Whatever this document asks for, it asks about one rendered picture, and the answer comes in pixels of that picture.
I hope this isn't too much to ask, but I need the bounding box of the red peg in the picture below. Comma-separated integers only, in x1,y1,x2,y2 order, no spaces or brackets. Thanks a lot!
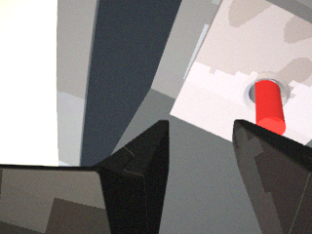
254,79,286,136

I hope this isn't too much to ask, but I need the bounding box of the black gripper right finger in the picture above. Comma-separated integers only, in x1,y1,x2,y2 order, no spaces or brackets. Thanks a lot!
233,118,312,234

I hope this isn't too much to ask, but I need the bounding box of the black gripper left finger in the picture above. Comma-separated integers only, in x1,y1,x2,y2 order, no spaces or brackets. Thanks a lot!
0,120,169,234

